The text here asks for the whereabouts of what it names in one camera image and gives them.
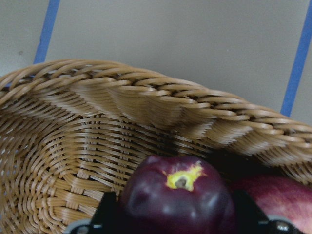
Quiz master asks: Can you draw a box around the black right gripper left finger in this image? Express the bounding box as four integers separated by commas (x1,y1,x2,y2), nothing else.
90,192,117,234

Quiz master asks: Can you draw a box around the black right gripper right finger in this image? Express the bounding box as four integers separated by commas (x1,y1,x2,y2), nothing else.
233,190,270,234

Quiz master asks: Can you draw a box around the dark red apple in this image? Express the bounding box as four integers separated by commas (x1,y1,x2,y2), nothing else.
118,156,237,234

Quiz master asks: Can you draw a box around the woven wicker basket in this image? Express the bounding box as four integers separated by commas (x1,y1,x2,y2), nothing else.
0,59,312,234

